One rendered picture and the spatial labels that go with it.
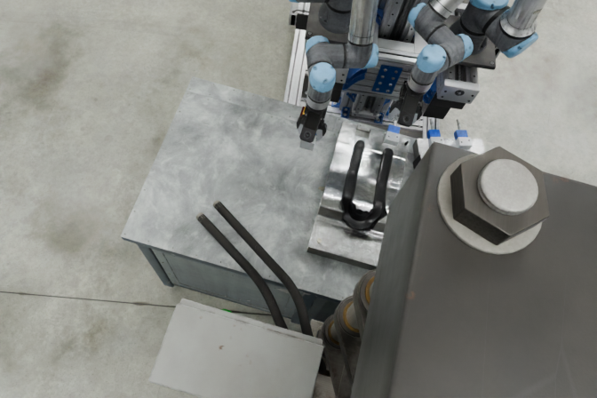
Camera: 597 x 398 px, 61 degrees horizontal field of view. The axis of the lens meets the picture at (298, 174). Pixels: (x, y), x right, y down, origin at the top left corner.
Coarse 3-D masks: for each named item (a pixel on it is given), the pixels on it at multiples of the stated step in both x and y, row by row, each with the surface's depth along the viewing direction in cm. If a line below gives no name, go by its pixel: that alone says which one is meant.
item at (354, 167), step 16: (352, 160) 182; (384, 160) 183; (352, 176) 180; (384, 176) 181; (352, 192) 173; (384, 192) 176; (352, 208) 169; (384, 208) 169; (352, 224) 173; (368, 224) 173
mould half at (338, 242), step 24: (336, 144) 186; (384, 144) 185; (408, 144) 186; (336, 168) 180; (360, 168) 181; (336, 192) 171; (360, 192) 173; (336, 216) 172; (312, 240) 170; (336, 240) 171; (360, 240) 172; (360, 264) 171
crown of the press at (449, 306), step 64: (448, 192) 53; (512, 192) 49; (576, 192) 55; (384, 256) 66; (448, 256) 51; (512, 256) 51; (576, 256) 52; (384, 320) 55; (448, 320) 48; (512, 320) 49; (576, 320) 49; (384, 384) 48; (448, 384) 46; (512, 384) 46; (576, 384) 47
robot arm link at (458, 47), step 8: (440, 32) 151; (448, 32) 151; (432, 40) 153; (440, 40) 151; (448, 40) 150; (456, 40) 150; (464, 40) 150; (448, 48) 149; (456, 48) 149; (464, 48) 150; (472, 48) 152; (448, 56) 148; (456, 56) 149; (464, 56) 151
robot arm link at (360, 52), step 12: (360, 0) 143; (372, 0) 143; (360, 12) 145; (372, 12) 145; (360, 24) 147; (372, 24) 148; (348, 36) 153; (360, 36) 149; (372, 36) 151; (348, 48) 153; (360, 48) 151; (372, 48) 153; (348, 60) 153; (360, 60) 153; (372, 60) 154
